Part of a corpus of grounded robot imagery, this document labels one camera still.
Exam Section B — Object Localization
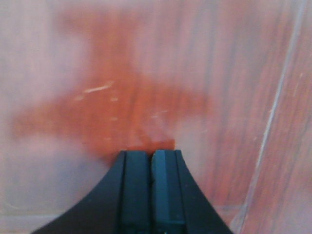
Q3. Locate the brown wooden door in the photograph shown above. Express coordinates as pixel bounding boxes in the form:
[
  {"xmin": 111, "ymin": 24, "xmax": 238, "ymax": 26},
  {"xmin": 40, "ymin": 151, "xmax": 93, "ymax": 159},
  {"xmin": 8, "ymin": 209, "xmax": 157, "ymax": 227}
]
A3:
[{"xmin": 0, "ymin": 0, "xmax": 312, "ymax": 234}]

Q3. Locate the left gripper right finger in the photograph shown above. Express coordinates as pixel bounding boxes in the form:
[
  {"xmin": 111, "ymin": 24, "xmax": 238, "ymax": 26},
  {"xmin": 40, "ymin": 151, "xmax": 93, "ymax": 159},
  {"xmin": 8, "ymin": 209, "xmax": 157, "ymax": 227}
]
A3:
[{"xmin": 151, "ymin": 150, "xmax": 232, "ymax": 234}]

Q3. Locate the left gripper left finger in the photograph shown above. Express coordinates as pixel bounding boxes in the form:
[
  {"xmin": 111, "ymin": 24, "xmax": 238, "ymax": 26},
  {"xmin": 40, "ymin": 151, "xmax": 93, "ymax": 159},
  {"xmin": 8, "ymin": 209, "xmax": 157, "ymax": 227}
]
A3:
[{"xmin": 34, "ymin": 151, "xmax": 152, "ymax": 234}]

